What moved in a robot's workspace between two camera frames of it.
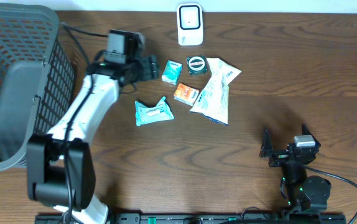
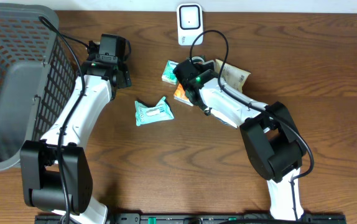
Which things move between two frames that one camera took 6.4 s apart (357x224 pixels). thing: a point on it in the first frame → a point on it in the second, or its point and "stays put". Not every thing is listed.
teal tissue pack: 172,72 stays put
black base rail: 200,218 stays put
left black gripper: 149,67 → 125,79
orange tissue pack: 186,94 stays put
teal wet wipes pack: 145,115 stays put
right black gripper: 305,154 → 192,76
